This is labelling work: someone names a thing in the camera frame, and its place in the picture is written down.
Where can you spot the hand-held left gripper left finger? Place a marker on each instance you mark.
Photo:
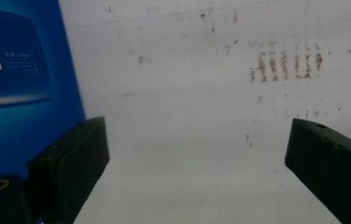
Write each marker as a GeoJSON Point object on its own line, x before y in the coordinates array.
{"type": "Point", "coordinates": [67, 168]}

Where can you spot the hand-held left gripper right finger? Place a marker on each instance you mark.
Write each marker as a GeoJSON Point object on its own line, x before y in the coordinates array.
{"type": "Point", "coordinates": [335, 168]}

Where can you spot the white paper mat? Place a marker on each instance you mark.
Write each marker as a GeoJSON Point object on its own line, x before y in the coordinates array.
{"type": "Point", "coordinates": [195, 109]}

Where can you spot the blue cardboard box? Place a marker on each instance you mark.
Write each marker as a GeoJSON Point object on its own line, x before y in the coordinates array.
{"type": "Point", "coordinates": [18, 124]}

